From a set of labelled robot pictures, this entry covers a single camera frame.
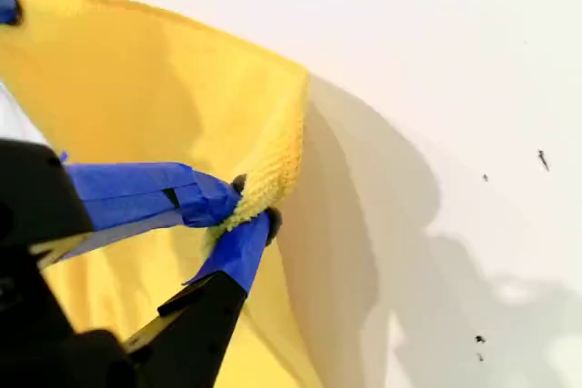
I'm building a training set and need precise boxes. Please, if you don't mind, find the yellow square microfiber towel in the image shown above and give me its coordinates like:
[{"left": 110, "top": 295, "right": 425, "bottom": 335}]
[{"left": 0, "top": 0, "right": 325, "bottom": 388}]

